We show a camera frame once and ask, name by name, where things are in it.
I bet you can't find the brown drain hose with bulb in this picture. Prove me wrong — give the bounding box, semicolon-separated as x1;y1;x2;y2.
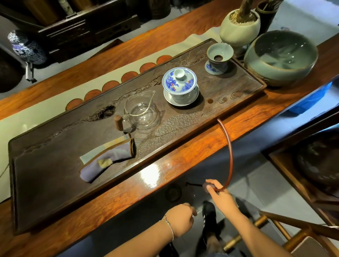
202;118;234;193

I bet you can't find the wooden side stand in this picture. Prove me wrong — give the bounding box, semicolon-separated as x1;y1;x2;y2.
262;111;339;229

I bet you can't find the black shoe with white stripes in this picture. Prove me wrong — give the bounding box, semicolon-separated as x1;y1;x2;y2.
202;200;226;239

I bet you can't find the person's left hand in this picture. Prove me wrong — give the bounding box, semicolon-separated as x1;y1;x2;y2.
165;203;198;238

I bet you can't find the folded purple and beige cloth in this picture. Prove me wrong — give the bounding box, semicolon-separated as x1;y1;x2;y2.
79;137;137;184

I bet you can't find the dark cylindrical tool holder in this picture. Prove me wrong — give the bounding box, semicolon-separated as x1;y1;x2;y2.
255;0;282;35

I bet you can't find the silver bracelet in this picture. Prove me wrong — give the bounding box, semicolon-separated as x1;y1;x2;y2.
161;215;175;242

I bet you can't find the person's right forearm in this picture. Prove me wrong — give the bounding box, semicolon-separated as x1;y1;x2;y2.
225;209;293;257

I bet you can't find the blue plastic bin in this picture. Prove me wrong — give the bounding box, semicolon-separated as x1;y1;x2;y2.
288;82;333;115

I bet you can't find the blue and white strainer stand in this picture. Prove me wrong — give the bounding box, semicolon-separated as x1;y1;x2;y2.
204;59;229;76

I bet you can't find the wooden chair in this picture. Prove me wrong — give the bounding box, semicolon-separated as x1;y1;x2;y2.
223;210;339;257

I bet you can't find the dark carved wooden tea tray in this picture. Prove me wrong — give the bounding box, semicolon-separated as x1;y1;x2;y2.
8;38;267;236

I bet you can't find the beige runner with orange scallops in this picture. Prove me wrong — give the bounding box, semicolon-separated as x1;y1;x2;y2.
0;26;223;204

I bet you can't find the blue and white porcelain vase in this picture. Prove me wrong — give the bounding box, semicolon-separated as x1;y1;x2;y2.
7;30;48;65

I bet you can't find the dark woven basket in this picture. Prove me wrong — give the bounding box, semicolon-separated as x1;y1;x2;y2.
147;0;172;20

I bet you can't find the person's right hand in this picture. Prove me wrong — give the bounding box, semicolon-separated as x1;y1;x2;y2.
205;179;240;218

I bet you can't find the dark round stone basin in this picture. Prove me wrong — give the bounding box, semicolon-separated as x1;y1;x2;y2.
295;132;339;189

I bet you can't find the blue and white gaiwan lid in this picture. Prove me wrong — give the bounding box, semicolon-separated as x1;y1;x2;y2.
162;67;198;95

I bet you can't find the blue and white gaiwan cup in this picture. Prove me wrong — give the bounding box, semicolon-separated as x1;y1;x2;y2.
166;84;198;103

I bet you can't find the person's left forearm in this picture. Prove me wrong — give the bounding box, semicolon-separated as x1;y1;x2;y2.
105;219;176;257

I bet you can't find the person's leg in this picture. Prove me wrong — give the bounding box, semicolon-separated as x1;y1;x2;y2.
203;233;226;257

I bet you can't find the glass pitcher with wooden handle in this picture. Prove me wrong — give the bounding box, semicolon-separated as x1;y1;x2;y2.
114;91;162;133

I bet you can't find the celadon tea strainer funnel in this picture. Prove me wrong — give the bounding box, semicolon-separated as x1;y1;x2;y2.
207;43;234;64

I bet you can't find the dark wooden cabinet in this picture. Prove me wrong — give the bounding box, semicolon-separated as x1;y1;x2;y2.
0;0;141;64

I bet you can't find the dark round canister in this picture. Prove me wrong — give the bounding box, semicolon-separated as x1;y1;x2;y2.
165;184;184;203

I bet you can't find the blue and white gaiwan saucer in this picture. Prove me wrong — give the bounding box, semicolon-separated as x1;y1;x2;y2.
163;84;200;107

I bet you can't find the large celadon bowl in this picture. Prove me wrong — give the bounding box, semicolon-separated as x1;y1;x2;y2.
243;30;319;87

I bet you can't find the round white plant pot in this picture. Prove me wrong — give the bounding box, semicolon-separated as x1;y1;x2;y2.
219;9;261;50

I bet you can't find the brown plant trunk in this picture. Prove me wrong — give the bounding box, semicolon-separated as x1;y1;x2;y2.
235;0;255;23

